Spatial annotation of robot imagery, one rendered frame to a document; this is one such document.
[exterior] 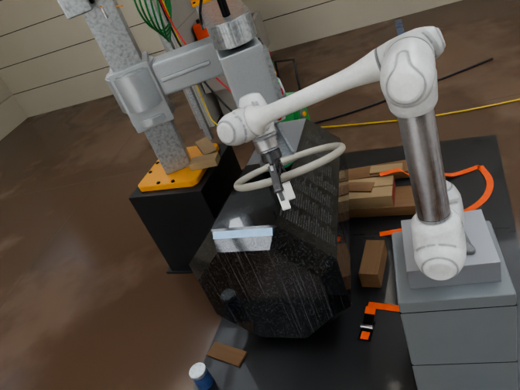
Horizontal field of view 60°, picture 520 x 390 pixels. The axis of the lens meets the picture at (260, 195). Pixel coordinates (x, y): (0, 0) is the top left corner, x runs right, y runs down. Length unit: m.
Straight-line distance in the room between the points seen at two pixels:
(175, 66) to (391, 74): 1.95
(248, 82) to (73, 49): 6.71
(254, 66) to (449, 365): 1.59
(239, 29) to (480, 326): 1.60
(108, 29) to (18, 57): 6.62
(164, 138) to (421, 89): 2.20
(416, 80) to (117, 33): 2.09
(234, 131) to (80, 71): 7.62
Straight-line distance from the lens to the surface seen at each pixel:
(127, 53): 2.98
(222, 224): 2.35
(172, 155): 3.20
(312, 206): 2.44
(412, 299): 1.83
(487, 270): 1.82
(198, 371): 2.76
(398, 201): 3.39
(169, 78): 2.99
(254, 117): 1.46
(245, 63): 2.29
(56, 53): 9.04
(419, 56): 1.26
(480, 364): 2.15
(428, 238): 1.52
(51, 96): 9.54
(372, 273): 2.86
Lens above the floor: 2.19
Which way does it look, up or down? 33 degrees down
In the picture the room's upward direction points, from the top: 22 degrees counter-clockwise
